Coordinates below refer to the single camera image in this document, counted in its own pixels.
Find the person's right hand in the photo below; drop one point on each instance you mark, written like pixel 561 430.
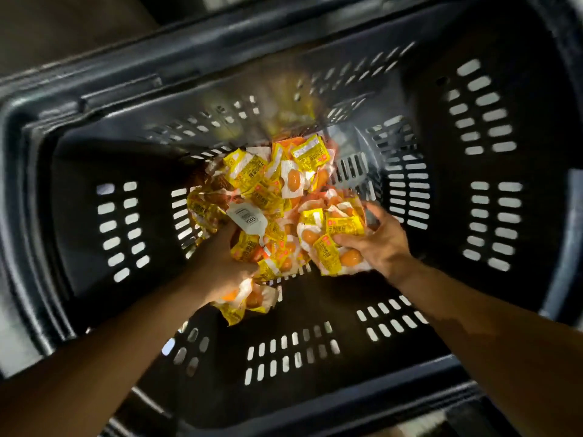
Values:
pixel 383 245

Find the person's left hand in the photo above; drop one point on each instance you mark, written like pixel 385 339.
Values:
pixel 223 268

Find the heap of yellow sausage bundles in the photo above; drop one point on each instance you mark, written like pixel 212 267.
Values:
pixel 264 182

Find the black shopping basket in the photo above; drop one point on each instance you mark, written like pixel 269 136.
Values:
pixel 510 104

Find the person's right forearm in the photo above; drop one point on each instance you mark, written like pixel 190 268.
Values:
pixel 501 346

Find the person's left forearm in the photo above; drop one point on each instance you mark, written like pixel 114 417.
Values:
pixel 100 364

